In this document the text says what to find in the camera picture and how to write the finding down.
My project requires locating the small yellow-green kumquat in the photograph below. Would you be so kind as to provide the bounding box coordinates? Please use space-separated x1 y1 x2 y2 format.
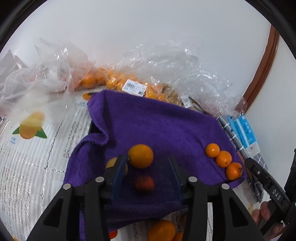
106 157 128 174

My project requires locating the large oval orange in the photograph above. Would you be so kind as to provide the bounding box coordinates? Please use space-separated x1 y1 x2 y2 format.
128 144 154 169

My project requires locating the small red fruit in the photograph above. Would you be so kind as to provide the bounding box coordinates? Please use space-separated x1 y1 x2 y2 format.
135 176 154 192

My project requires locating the orange mandarin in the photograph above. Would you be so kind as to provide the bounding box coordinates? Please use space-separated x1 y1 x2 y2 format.
172 231 184 241
205 143 220 158
147 219 176 241
225 162 243 181
215 151 232 168

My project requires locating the person's right hand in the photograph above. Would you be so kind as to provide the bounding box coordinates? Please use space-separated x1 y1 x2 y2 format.
251 200 287 240

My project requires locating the grey checked folded cloth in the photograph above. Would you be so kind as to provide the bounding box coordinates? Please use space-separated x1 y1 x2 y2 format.
217 116 268 202

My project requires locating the purple towel lined tray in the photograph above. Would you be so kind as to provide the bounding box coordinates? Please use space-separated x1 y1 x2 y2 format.
64 90 246 230

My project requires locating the blue tissue pack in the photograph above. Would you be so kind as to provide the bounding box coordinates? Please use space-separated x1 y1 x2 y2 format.
234 114 260 158

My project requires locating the bag of small oranges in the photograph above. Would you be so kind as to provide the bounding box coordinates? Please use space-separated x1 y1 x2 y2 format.
74 67 167 102

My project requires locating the white plastic bag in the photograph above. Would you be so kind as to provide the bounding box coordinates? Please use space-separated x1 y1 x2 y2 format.
1 38 94 123

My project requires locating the clear crumpled plastic bag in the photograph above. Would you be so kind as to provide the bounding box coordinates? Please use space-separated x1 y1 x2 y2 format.
114 41 247 118

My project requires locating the brown wooden door frame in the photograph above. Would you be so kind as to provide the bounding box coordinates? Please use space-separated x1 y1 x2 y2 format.
243 25 280 111

